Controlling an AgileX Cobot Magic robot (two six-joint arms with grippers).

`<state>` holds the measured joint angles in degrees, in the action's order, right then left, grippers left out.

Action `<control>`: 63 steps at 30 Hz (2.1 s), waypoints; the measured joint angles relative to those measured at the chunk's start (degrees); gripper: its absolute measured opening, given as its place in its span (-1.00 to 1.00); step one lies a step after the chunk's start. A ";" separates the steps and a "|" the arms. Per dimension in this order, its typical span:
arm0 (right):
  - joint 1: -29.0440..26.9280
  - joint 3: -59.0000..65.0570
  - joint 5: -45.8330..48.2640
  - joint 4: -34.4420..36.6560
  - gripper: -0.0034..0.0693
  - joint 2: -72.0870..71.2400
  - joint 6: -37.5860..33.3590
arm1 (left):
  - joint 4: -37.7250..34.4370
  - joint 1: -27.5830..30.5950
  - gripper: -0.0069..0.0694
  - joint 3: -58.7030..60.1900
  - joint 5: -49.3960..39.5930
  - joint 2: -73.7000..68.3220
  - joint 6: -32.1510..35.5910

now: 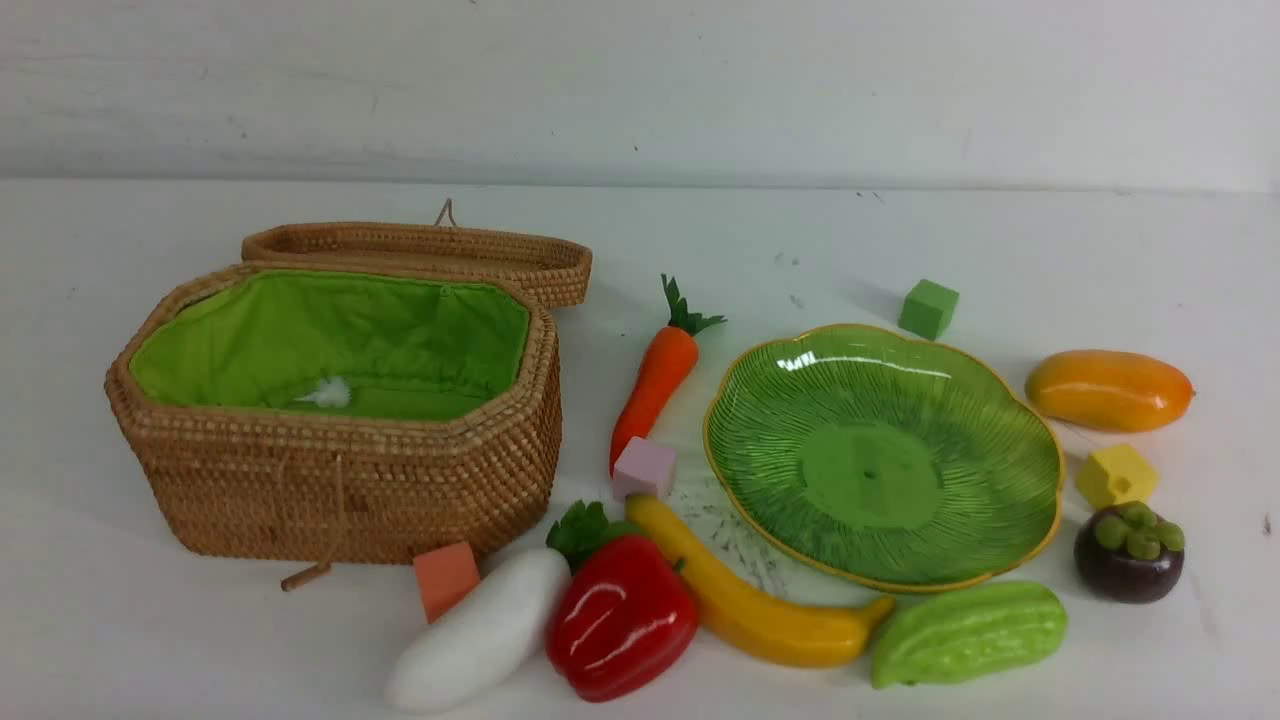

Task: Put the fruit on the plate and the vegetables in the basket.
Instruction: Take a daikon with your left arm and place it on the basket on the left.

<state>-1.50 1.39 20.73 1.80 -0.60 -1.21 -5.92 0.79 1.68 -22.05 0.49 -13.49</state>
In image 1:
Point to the red plastic bell pepper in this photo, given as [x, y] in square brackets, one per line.
[625, 618]

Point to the yellow foam cube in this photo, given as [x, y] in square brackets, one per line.
[1116, 474]

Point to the green foam cube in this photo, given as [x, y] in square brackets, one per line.
[928, 309]

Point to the yellow plastic banana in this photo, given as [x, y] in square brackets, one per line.
[755, 622]

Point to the purple plastic mangosteen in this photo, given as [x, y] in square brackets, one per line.
[1130, 554]

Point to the woven wicker basket lid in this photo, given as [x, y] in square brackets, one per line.
[553, 271]

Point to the green leaf-shaped plate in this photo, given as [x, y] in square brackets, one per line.
[899, 464]

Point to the pink foam cube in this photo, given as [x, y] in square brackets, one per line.
[643, 468]

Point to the woven wicker basket green lining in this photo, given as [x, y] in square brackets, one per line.
[338, 413]

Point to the white plastic radish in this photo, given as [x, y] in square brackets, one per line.
[500, 625]

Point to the orange yellow plastic mango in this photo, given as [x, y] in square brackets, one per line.
[1108, 390]

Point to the orange plastic carrot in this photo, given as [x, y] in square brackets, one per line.
[668, 360]

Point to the green plastic bitter gourd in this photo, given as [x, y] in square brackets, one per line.
[958, 636]

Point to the orange foam cube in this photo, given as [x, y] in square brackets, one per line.
[444, 576]

